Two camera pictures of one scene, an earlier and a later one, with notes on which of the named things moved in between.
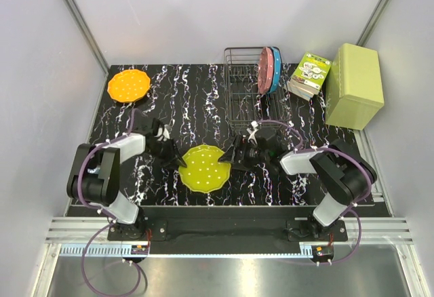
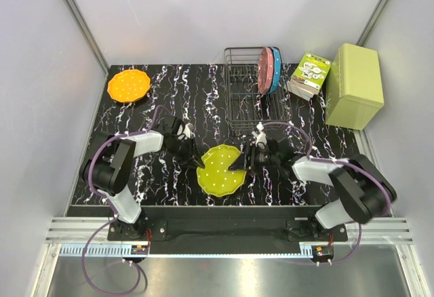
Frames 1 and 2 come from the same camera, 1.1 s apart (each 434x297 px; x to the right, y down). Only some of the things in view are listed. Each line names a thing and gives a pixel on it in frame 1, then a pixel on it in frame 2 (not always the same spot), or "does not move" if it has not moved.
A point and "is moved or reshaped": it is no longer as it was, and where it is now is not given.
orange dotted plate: x=129 y=85 does not move
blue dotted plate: x=277 y=70 does not move
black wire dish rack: x=245 y=105 does not move
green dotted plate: x=204 y=173 is moved or reshaped
